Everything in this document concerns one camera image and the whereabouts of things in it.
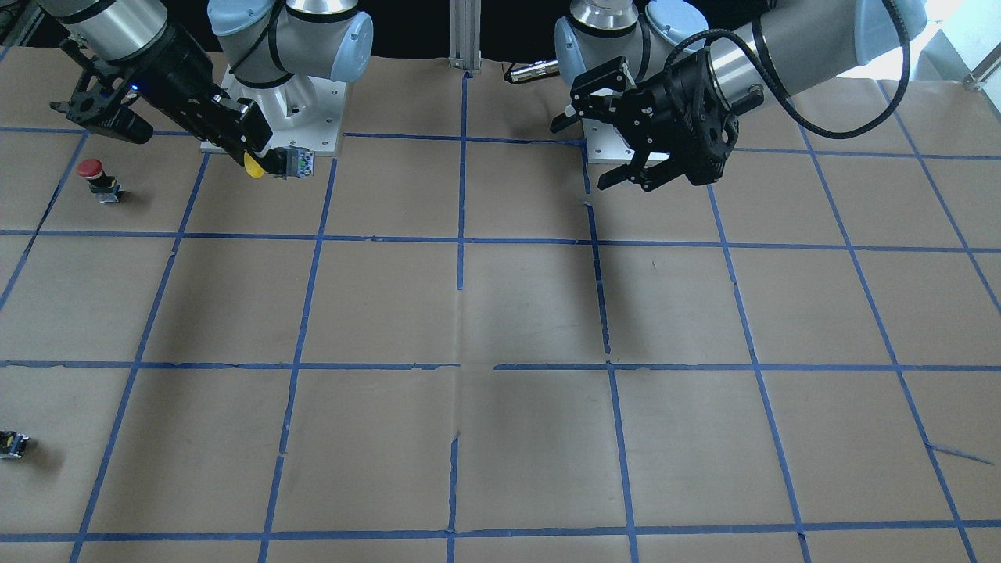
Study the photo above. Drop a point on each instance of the aluminium frame post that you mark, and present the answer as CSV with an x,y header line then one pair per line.
x,y
465,19

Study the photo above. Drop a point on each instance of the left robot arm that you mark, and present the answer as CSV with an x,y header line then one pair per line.
x,y
791,47

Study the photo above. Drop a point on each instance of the red push button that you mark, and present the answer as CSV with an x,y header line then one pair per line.
x,y
104,187

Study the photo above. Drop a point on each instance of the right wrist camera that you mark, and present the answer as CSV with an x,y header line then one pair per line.
x,y
101,99

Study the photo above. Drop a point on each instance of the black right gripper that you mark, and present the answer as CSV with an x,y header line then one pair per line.
x,y
181,78

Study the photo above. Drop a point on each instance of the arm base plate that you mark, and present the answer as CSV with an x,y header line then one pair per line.
x,y
610,147
305,125

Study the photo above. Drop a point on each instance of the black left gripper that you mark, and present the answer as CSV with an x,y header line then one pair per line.
x,y
670,96

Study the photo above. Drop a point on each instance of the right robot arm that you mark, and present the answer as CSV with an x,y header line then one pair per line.
x,y
278,51

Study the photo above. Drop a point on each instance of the yellow push button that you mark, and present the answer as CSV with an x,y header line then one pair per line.
x,y
284,162

